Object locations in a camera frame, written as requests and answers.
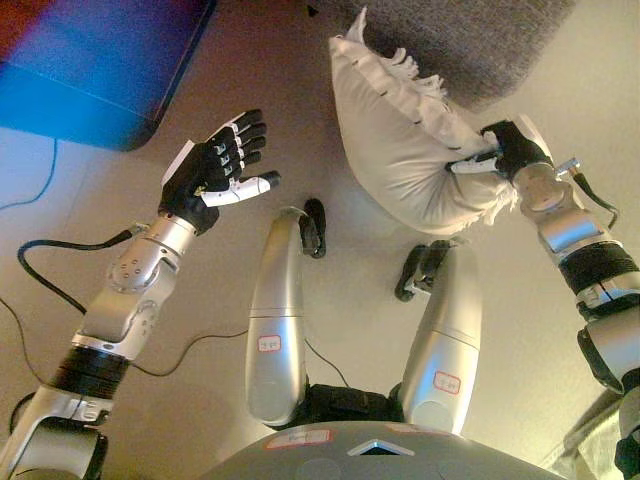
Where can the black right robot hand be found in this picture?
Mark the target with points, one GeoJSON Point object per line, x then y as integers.
{"type": "Point", "coordinates": [520, 145]}

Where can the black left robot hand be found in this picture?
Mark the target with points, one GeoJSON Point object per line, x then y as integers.
{"type": "Point", "coordinates": [210, 175]}

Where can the white fringed pillow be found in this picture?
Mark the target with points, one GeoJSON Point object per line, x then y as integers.
{"type": "Point", "coordinates": [410, 155]}

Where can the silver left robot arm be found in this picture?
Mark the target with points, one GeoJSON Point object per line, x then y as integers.
{"type": "Point", "coordinates": [125, 290]}

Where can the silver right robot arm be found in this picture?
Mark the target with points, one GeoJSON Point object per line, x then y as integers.
{"type": "Point", "coordinates": [580, 240]}

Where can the grey fabric tub armchair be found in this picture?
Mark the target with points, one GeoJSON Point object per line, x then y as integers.
{"type": "Point", "coordinates": [475, 45]}

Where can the dark wooden table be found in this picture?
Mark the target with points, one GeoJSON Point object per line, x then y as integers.
{"type": "Point", "coordinates": [90, 65]}

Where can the silver right robot leg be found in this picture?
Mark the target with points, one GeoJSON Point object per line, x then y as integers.
{"type": "Point", "coordinates": [450, 340]}

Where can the grey robot torso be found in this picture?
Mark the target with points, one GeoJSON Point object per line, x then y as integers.
{"type": "Point", "coordinates": [350, 450]}

